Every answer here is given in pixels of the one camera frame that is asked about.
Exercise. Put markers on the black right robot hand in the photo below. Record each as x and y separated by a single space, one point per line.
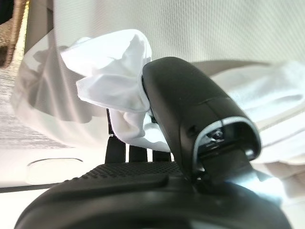
186 95

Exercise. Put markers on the white garment with blue collar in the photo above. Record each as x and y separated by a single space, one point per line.
112 78

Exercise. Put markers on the bed with beige cover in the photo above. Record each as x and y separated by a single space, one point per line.
214 28

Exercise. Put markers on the woven wicker basket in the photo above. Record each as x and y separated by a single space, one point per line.
16 28

